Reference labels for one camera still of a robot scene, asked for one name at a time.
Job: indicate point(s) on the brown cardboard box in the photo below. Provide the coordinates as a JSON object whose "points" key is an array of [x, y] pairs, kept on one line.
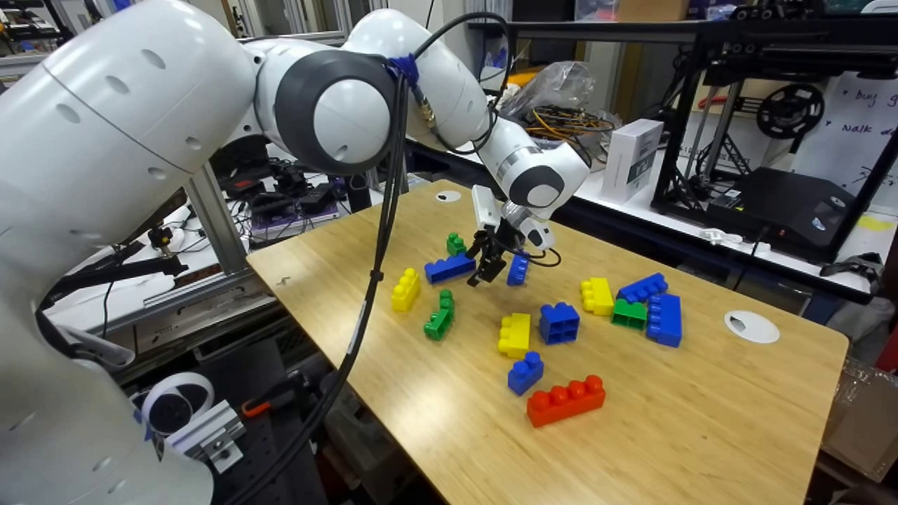
{"points": [[859, 423]]}

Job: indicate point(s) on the white table grommet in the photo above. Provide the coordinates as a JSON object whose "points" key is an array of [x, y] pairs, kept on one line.
{"points": [[749, 327], [446, 197]]}

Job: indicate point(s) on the white tape roll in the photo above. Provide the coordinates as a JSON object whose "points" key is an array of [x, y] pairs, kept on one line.
{"points": [[149, 403]]}

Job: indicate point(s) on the white cardboard box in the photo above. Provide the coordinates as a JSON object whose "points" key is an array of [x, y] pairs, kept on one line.
{"points": [[633, 158]]}

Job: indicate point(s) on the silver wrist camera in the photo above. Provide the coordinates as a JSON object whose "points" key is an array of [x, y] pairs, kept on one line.
{"points": [[483, 210]]}

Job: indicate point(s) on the black 3D printer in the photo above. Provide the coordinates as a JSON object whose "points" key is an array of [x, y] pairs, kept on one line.
{"points": [[786, 201]]}

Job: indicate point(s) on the yellow toy block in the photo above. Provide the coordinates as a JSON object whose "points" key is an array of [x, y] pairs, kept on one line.
{"points": [[596, 295]]}

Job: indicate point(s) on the white handwritten sheet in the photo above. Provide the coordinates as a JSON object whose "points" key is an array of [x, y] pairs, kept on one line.
{"points": [[856, 121]]}

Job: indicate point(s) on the green toy block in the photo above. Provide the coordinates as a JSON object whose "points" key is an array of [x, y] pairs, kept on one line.
{"points": [[629, 315]]}

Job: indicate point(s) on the long red block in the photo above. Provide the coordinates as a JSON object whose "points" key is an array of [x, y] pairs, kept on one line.
{"points": [[564, 403]]}

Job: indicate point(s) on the metal bracket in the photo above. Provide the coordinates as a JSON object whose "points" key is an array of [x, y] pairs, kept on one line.
{"points": [[213, 440]]}

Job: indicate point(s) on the green square block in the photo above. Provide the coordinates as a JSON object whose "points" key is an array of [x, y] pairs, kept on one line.
{"points": [[455, 246]]}

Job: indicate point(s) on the aluminium frame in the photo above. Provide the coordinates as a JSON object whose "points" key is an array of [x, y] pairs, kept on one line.
{"points": [[216, 225]]}

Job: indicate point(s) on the black filament spool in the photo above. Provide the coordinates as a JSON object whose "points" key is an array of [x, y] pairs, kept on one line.
{"points": [[789, 99]]}

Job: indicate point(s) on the large blue block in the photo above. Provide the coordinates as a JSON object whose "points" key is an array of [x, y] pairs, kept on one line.
{"points": [[664, 320], [450, 267]]}

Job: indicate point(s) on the yellow three-stud block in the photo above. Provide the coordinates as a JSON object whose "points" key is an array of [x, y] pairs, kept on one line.
{"points": [[406, 290], [515, 336]]}

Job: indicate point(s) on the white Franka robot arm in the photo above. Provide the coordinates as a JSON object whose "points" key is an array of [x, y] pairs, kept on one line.
{"points": [[142, 121]]}

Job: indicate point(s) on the clear plastic bag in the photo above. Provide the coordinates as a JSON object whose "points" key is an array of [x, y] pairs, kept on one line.
{"points": [[556, 89]]}

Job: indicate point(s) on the white side bench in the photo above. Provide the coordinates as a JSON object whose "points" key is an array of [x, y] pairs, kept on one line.
{"points": [[690, 229]]}

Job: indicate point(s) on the clear plastic bin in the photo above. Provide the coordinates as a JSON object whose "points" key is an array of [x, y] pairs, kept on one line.
{"points": [[599, 155]]}

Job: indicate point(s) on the blue toy block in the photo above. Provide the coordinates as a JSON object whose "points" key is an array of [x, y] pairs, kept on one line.
{"points": [[641, 287]]}

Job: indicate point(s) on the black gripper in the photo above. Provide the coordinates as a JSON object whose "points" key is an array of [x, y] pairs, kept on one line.
{"points": [[497, 242]]}

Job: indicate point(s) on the blue square block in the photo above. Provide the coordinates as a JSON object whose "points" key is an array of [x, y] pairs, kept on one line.
{"points": [[560, 325], [526, 374]]}

